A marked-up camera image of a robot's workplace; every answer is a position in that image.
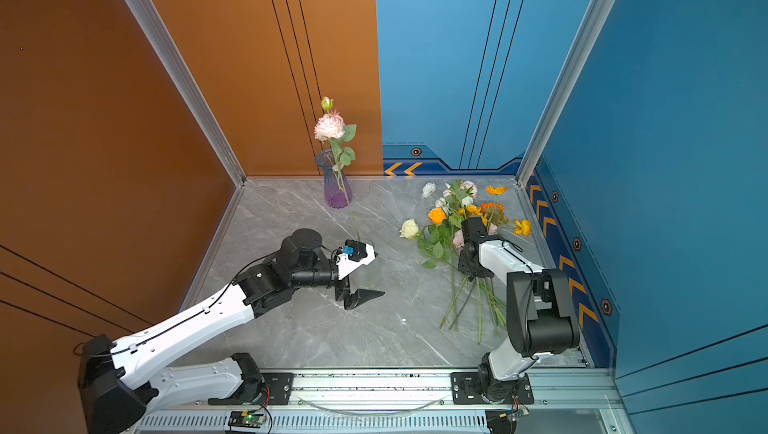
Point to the orange gerbera stem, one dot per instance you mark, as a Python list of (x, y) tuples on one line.
[(493, 216)]

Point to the pink rose stem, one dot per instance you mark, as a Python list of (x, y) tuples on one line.
[(332, 130)]

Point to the purple glass vase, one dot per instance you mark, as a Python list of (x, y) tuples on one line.
[(337, 191)]

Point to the orange ranunculus stem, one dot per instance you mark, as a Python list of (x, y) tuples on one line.
[(458, 244)]

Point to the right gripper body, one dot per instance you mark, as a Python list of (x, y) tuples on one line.
[(470, 268)]

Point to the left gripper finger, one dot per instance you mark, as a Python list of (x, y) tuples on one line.
[(362, 248), (359, 297)]

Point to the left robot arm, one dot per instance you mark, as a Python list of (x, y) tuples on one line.
[(122, 380)]

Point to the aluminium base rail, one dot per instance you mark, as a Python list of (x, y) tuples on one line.
[(409, 400)]

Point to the small circuit board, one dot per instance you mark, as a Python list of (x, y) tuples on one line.
[(248, 421)]

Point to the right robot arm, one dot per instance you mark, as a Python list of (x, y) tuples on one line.
[(540, 319)]

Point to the yellow flower stem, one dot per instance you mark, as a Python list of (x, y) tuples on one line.
[(518, 227)]

